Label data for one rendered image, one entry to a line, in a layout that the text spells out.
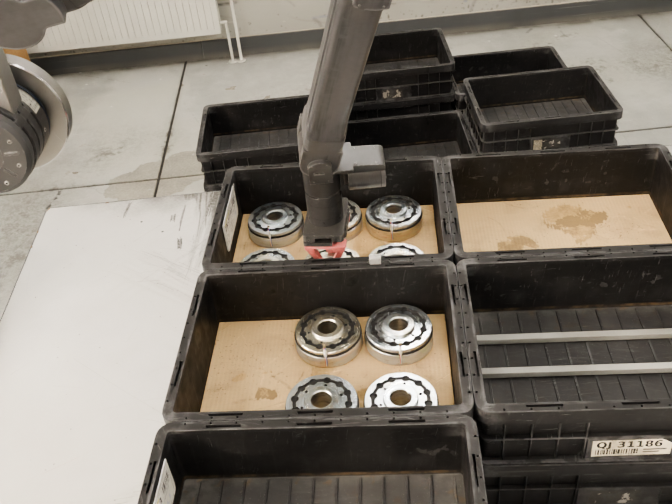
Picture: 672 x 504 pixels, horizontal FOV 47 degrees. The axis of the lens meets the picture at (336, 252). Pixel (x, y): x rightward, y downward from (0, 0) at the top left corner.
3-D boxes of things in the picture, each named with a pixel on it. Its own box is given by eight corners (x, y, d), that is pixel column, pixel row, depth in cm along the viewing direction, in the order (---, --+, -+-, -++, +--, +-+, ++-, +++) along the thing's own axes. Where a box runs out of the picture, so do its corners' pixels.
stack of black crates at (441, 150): (350, 263, 242) (341, 173, 221) (344, 208, 265) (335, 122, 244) (476, 251, 241) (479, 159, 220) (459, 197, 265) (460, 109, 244)
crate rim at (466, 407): (162, 433, 99) (158, 421, 98) (202, 281, 122) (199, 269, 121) (475, 425, 96) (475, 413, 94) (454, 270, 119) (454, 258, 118)
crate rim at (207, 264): (202, 280, 122) (199, 269, 121) (229, 177, 146) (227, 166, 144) (454, 270, 119) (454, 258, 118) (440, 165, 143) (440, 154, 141)
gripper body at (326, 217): (349, 206, 128) (345, 169, 123) (344, 244, 120) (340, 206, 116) (310, 206, 129) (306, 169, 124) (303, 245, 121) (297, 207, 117)
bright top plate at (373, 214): (363, 229, 138) (363, 227, 137) (368, 197, 145) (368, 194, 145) (420, 230, 136) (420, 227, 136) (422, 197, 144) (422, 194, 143)
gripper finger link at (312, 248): (352, 253, 131) (348, 209, 125) (348, 281, 126) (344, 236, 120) (312, 253, 132) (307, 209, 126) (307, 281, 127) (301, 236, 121)
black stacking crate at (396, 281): (180, 476, 105) (161, 423, 98) (214, 324, 128) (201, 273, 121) (471, 470, 102) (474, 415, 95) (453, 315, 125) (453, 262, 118)
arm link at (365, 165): (302, 115, 112) (306, 164, 108) (380, 107, 112) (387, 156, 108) (309, 160, 123) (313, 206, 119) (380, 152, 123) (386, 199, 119)
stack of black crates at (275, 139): (223, 277, 242) (194, 155, 214) (228, 221, 265) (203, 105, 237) (349, 265, 242) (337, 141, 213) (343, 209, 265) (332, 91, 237)
